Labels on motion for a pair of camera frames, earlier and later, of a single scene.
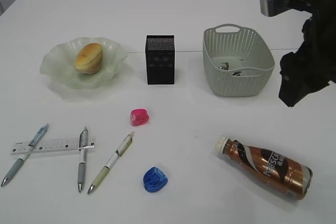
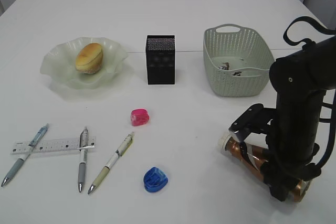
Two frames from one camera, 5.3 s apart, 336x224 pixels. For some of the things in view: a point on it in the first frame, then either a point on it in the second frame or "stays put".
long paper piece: (226, 67) stays put
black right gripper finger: (296, 83) → (281, 189)
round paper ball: (235, 73) stays put
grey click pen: (81, 164) stays put
